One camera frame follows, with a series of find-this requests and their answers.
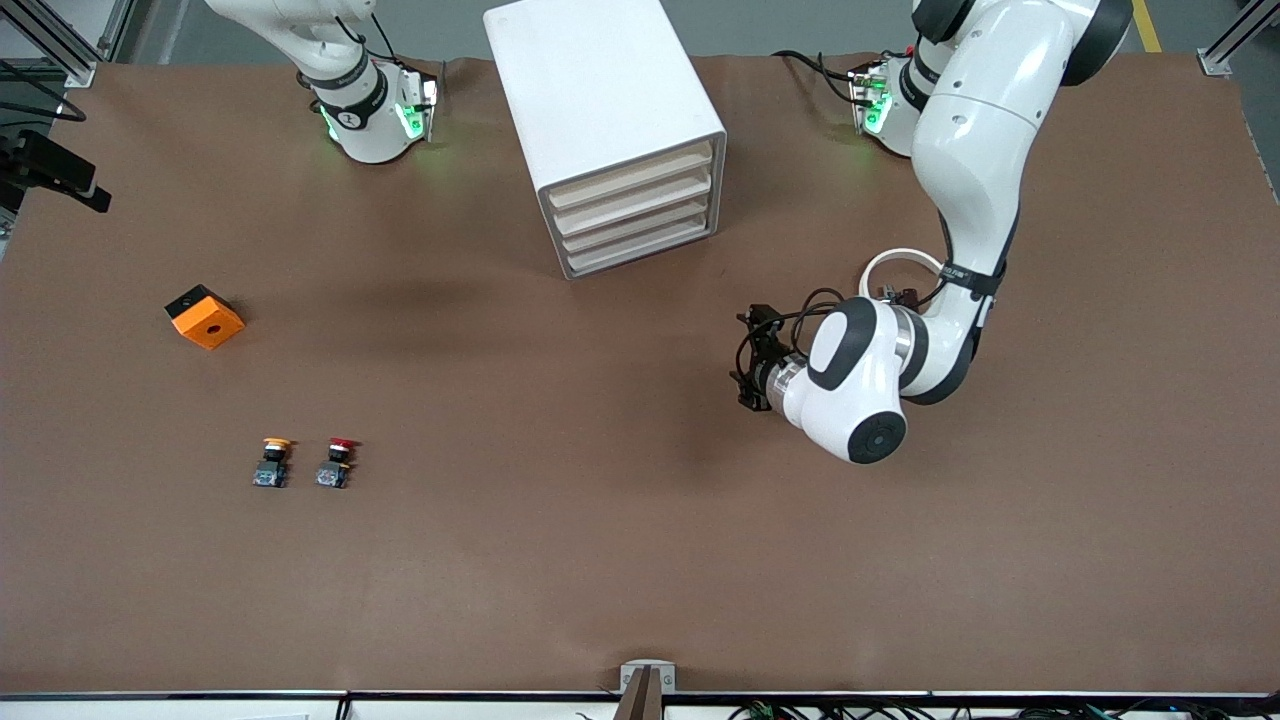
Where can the red push button switch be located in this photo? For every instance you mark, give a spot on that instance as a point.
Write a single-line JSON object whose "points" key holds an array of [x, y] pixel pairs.
{"points": [[333, 470]]}

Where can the yellow push button switch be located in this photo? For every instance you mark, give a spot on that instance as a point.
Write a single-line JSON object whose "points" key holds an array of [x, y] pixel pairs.
{"points": [[272, 470]]}

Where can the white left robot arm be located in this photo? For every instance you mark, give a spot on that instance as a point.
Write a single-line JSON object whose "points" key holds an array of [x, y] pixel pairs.
{"points": [[960, 150]]}

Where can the grey metal bracket with post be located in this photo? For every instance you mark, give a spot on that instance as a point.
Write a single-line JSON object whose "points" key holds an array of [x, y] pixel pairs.
{"points": [[647, 690]]}

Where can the white plastic drawer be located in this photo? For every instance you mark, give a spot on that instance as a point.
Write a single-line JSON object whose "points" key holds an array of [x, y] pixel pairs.
{"points": [[645, 251], [630, 178], [635, 203], [640, 227]]}

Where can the brown paper table cover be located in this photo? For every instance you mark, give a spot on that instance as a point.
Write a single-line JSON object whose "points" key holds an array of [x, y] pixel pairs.
{"points": [[640, 500]]}

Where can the white drawer cabinet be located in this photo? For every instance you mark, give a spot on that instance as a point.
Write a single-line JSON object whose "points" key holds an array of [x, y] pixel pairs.
{"points": [[590, 90]]}

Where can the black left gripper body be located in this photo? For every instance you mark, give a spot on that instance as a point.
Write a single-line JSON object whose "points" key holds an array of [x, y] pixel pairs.
{"points": [[765, 381]]}

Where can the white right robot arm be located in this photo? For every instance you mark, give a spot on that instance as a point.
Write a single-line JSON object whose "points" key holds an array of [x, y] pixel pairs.
{"points": [[360, 130]]}

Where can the white table edge rail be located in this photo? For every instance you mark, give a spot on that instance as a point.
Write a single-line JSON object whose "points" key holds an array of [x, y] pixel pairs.
{"points": [[200, 708]]}

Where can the aluminium frame profile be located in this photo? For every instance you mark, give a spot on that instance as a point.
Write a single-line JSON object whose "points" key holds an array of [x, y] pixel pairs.
{"points": [[1225, 50], [60, 50]]}

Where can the orange box with hole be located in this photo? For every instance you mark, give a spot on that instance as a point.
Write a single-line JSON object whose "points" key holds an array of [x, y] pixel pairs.
{"points": [[210, 325]]}

